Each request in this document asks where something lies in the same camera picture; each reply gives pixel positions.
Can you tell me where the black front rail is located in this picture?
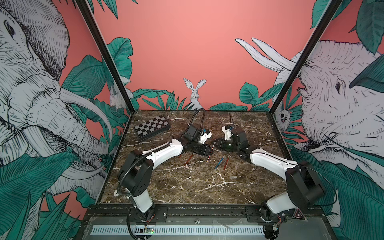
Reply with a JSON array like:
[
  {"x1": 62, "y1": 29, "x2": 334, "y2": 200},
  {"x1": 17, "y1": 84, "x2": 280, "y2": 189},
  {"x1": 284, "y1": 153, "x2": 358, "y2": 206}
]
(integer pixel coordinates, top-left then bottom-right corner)
[{"x1": 84, "y1": 203, "x2": 329, "y2": 225}]

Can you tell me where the right black frame post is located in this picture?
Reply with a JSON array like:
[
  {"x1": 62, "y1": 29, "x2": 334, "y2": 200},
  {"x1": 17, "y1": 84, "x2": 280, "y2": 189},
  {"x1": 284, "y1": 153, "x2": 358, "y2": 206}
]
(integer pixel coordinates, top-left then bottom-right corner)
[{"x1": 269, "y1": 0, "x2": 342, "y2": 115}]

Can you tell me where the black frame post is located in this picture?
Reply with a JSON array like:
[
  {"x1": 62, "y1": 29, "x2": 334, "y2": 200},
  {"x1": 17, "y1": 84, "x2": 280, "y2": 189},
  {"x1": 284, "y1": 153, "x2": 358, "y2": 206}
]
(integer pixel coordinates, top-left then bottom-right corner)
[
  {"x1": 269, "y1": 0, "x2": 342, "y2": 115},
  {"x1": 75, "y1": 0, "x2": 135, "y2": 115}
]

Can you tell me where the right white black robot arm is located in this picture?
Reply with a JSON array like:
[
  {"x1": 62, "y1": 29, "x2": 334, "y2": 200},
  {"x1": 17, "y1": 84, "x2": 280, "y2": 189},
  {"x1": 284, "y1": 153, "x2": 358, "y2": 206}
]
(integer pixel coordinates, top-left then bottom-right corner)
[{"x1": 213, "y1": 126, "x2": 326, "y2": 219}]

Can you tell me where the white perforated cable duct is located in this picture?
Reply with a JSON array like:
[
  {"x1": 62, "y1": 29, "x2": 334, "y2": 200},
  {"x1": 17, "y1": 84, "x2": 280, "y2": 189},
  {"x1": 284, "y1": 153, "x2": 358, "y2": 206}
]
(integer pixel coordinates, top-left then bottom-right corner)
[{"x1": 91, "y1": 225, "x2": 264, "y2": 236}]

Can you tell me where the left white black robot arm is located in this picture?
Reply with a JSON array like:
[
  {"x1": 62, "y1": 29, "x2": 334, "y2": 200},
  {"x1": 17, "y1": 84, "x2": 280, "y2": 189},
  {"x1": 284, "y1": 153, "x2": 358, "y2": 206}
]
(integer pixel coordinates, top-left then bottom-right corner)
[{"x1": 117, "y1": 125, "x2": 213, "y2": 215}]

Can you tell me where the black white checkerboard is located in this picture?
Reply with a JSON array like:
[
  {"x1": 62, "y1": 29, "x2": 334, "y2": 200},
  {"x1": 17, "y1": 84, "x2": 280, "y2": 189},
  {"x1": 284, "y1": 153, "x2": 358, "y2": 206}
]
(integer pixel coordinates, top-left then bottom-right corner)
[{"x1": 134, "y1": 115, "x2": 171, "y2": 141}]

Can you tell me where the red warning triangle sticker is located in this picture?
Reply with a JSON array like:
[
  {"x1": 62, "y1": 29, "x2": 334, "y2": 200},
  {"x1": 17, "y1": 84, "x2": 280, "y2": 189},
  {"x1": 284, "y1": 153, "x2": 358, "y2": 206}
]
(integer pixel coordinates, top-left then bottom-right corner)
[{"x1": 293, "y1": 208, "x2": 307, "y2": 221}]

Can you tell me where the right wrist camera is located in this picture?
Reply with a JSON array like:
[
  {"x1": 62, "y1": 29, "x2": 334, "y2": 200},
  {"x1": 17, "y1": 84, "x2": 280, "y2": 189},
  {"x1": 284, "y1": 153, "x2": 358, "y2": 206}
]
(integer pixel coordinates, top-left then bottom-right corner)
[{"x1": 222, "y1": 125, "x2": 233, "y2": 141}]

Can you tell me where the left black camera cable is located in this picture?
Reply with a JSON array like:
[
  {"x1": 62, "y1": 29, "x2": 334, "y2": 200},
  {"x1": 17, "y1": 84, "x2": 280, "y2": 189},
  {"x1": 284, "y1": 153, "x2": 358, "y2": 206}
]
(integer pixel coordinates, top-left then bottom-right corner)
[{"x1": 188, "y1": 108, "x2": 207, "y2": 130}]

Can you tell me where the blue knife bottom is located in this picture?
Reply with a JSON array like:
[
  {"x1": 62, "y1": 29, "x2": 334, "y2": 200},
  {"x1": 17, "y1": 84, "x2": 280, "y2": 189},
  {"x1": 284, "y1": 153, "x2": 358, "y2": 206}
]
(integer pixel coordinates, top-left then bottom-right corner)
[{"x1": 215, "y1": 157, "x2": 224, "y2": 169}]

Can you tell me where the left black frame post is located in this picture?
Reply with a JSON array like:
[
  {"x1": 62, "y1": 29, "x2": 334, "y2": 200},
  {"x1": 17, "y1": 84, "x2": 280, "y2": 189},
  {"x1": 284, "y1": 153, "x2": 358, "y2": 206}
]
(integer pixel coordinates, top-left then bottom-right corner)
[{"x1": 75, "y1": 0, "x2": 135, "y2": 115}]

